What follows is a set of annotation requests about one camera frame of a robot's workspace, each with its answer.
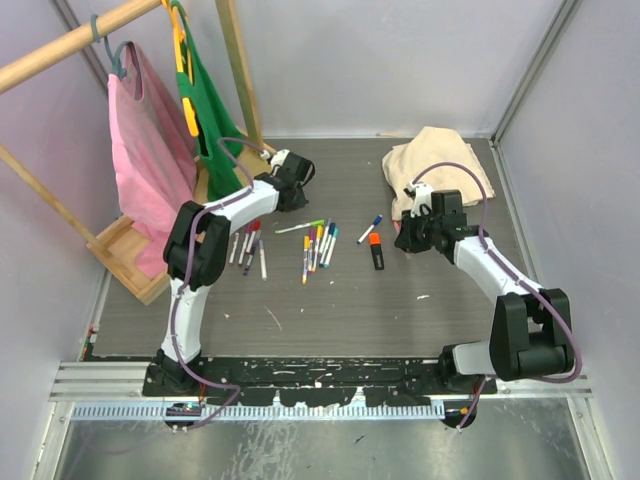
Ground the grey clothes hanger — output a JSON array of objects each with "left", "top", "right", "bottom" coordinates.
[{"left": 89, "top": 13, "right": 139, "bottom": 81}]

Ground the green shirt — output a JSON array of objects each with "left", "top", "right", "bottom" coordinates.
[{"left": 171, "top": 1, "right": 243, "bottom": 201}]

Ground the red cap marker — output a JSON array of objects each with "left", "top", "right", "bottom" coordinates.
[{"left": 244, "top": 219, "right": 261, "bottom": 259}]

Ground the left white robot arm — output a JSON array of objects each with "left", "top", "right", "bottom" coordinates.
[{"left": 160, "top": 150, "right": 315, "bottom": 396}]

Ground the orange black highlighter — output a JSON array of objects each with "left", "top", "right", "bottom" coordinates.
[{"left": 368, "top": 232, "right": 385, "bottom": 271}]

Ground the orange cap marker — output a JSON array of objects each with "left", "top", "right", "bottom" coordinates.
[{"left": 302, "top": 235, "right": 311, "bottom": 285}]

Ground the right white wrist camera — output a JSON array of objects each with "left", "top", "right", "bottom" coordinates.
[{"left": 404, "top": 181, "right": 434, "bottom": 218}]

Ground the white grey marker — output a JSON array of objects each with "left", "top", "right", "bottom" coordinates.
[{"left": 259, "top": 239, "right": 268, "bottom": 281}]

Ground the teal cap marker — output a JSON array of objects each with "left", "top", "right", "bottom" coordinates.
[{"left": 322, "top": 227, "right": 339, "bottom": 268}]

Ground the yellow cap marker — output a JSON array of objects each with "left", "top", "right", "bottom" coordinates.
[{"left": 311, "top": 225, "right": 324, "bottom": 272}]

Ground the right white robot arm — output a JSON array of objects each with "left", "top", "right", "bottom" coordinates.
[{"left": 395, "top": 183, "right": 576, "bottom": 394}]

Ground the dark purple marker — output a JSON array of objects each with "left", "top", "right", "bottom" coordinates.
[{"left": 243, "top": 234, "right": 260, "bottom": 276}]

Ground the wooden clothes rack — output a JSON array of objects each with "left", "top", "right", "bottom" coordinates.
[{"left": 1, "top": 1, "right": 276, "bottom": 305}]

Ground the purple cap marker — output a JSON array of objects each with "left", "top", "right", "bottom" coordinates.
[{"left": 307, "top": 226, "right": 317, "bottom": 275}]

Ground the slotted cable duct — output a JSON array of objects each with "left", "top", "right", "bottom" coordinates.
[{"left": 71, "top": 399, "right": 446, "bottom": 422}]

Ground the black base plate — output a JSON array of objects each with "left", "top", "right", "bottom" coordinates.
[{"left": 142, "top": 355, "right": 481, "bottom": 408}]

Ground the pink shirt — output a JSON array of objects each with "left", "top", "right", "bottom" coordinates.
[{"left": 108, "top": 42, "right": 197, "bottom": 278}]

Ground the grey cap marker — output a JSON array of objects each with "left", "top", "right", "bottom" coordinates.
[{"left": 318, "top": 217, "right": 332, "bottom": 263}]

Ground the beige cloth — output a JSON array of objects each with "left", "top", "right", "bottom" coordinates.
[{"left": 381, "top": 126, "right": 495, "bottom": 221}]

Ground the blue cap white marker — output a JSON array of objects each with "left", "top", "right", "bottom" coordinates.
[{"left": 357, "top": 214, "right": 383, "bottom": 245}]

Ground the yellow clothes hanger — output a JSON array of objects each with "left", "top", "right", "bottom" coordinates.
[{"left": 161, "top": 0, "right": 199, "bottom": 137}]

